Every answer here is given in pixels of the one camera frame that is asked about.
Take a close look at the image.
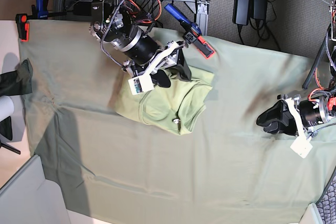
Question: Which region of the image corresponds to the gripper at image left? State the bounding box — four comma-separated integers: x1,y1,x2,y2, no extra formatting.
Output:
122,41,192,88

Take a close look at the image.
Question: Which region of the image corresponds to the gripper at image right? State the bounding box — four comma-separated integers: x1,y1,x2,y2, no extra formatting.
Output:
256,94,319,139

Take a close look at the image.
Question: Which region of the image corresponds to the yellow-green T-shirt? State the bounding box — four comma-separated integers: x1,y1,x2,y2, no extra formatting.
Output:
113,67,214,135

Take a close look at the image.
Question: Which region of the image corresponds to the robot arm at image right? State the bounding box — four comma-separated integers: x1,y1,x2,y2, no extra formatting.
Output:
256,0,335,142

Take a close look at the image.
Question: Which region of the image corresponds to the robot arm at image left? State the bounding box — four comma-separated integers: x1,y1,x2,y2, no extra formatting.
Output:
90,0,214,135

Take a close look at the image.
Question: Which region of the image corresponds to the blue orange clamp centre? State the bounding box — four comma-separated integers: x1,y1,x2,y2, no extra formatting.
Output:
164,4,215,59

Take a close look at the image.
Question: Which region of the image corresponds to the patterned grey basket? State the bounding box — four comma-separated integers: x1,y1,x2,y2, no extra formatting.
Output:
316,170,336,224

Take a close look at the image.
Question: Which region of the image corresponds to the black power brick pair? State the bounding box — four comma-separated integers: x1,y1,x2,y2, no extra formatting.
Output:
233,0,267,26

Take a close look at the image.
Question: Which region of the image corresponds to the black power adapter left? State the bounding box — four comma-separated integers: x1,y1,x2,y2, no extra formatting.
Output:
72,1,91,16

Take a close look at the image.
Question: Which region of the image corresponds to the grey-green table cloth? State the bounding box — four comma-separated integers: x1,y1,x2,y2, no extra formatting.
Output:
19,20,335,223

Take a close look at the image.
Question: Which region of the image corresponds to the dark green hanging cloth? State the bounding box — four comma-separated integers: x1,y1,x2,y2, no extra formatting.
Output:
1,59,33,97

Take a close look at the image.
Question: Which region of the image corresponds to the white cylinder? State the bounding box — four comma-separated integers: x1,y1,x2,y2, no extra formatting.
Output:
0,96,15,121

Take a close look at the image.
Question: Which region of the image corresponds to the white box left bottom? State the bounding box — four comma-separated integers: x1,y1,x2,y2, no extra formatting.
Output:
1,155,70,223

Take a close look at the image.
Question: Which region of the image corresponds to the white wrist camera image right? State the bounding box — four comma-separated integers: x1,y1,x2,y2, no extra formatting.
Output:
290,136,313,158

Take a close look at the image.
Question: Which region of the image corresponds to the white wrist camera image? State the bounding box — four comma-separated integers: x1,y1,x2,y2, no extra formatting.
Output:
290,136,313,158
128,74,154,95

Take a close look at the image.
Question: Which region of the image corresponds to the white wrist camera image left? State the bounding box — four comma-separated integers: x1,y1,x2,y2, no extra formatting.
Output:
128,74,154,95

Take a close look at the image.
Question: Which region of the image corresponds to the aluminium frame post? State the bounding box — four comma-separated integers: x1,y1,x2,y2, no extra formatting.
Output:
184,0,211,35

